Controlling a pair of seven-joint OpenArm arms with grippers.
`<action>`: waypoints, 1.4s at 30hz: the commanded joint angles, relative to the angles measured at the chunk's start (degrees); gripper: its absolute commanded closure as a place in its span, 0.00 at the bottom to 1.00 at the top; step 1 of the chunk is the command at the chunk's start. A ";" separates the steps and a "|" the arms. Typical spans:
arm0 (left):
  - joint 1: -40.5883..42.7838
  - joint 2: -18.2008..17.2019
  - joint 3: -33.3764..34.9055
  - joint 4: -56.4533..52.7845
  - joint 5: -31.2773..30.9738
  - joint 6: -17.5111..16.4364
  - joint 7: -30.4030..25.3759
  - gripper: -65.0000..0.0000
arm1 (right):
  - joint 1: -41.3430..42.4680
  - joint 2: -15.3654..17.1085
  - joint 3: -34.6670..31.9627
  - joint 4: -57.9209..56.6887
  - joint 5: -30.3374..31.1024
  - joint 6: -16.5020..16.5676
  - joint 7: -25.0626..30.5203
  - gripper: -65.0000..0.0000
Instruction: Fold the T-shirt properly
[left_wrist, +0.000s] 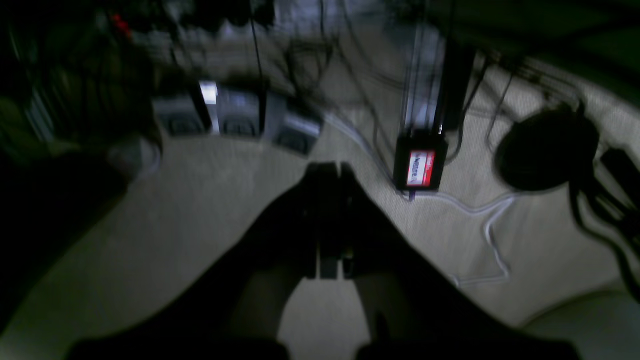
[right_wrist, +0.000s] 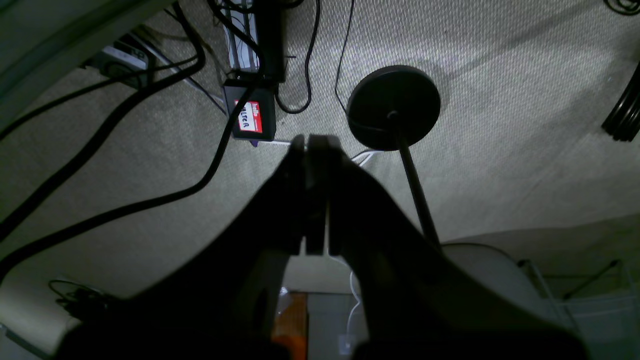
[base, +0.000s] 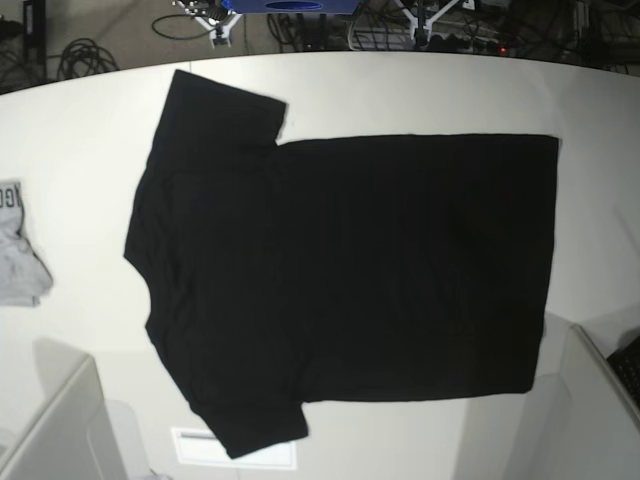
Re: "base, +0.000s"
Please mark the white partition panel left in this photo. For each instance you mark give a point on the white partition panel left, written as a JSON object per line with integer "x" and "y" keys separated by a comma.
{"x": 70, "y": 436}

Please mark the black power strip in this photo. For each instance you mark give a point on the black power strip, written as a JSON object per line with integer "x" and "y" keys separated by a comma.
{"x": 469, "y": 45}

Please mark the grey folded garment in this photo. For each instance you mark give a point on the grey folded garment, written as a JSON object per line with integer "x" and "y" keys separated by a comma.
{"x": 24, "y": 277}

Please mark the blue box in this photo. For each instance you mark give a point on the blue box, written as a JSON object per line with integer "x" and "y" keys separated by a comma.
{"x": 346, "y": 7}

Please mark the black keyboard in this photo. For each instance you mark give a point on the black keyboard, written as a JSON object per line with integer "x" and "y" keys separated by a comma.
{"x": 625, "y": 362}

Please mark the black T-shirt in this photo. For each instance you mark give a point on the black T-shirt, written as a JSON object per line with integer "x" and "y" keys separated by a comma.
{"x": 368, "y": 269}

